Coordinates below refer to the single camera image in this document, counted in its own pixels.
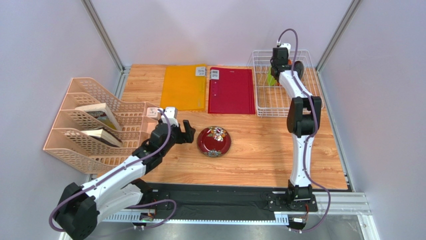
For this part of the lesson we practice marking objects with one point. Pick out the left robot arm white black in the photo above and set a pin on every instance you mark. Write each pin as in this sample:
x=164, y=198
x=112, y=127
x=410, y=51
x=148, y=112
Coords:
x=82, y=207

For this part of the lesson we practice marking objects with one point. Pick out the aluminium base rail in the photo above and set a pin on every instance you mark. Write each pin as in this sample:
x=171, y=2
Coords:
x=342, y=203

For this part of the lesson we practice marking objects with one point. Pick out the white wire dish rack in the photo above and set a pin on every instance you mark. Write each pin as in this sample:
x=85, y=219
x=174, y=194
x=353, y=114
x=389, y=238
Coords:
x=273, y=101

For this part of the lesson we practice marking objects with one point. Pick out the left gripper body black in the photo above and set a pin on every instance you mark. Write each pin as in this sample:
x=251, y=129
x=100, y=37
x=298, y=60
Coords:
x=177, y=135

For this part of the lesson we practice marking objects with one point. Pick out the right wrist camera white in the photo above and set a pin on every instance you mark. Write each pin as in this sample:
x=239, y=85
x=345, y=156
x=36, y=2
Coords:
x=284, y=45

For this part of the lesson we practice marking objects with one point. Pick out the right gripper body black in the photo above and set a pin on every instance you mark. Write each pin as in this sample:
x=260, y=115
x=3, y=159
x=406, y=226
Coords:
x=275, y=66

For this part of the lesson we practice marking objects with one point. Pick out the red file folder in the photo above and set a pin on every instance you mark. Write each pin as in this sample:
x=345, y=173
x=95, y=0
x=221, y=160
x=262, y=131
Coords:
x=231, y=91

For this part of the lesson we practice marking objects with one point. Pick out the black base mat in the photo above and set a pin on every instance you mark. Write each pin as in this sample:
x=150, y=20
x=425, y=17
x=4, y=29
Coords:
x=216, y=202

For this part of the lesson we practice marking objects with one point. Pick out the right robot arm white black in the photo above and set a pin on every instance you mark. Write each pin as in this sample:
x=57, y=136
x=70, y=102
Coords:
x=303, y=122

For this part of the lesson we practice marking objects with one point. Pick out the pink magazine file rack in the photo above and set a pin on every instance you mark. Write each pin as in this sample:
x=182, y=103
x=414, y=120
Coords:
x=84, y=153

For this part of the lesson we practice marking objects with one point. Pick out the lower book in rack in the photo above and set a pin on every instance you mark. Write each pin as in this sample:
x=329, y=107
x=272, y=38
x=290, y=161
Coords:
x=104, y=136

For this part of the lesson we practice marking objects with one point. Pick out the dark grey plate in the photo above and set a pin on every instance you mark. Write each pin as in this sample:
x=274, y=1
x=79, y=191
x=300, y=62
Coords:
x=299, y=68

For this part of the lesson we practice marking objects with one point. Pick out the book in rack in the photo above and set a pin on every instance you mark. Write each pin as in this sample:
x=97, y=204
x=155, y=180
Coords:
x=102, y=113
x=104, y=136

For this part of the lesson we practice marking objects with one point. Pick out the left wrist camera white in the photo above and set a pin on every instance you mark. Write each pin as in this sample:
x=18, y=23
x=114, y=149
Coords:
x=171, y=114

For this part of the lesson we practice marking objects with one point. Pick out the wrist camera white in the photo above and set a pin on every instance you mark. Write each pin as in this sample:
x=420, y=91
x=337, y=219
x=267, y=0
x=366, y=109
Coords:
x=284, y=45
x=171, y=114

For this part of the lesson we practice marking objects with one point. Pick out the orange file folder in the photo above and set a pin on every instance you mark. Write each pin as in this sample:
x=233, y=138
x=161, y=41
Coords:
x=184, y=87

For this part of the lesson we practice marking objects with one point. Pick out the small white box in organizer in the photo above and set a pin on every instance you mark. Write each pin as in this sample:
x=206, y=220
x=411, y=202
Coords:
x=152, y=112

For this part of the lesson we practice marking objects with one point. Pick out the red floral plate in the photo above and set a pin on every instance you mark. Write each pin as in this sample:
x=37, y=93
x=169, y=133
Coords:
x=214, y=141

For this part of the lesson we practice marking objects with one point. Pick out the lime green plate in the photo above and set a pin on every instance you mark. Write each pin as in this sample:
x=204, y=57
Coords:
x=270, y=79

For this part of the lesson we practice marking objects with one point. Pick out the upper book in rack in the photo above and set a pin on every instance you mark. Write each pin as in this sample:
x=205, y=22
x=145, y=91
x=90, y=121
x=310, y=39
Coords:
x=102, y=113

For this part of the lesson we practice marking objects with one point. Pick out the pink desk organizer tray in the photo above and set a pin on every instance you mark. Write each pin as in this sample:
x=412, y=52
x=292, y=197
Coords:
x=147, y=125

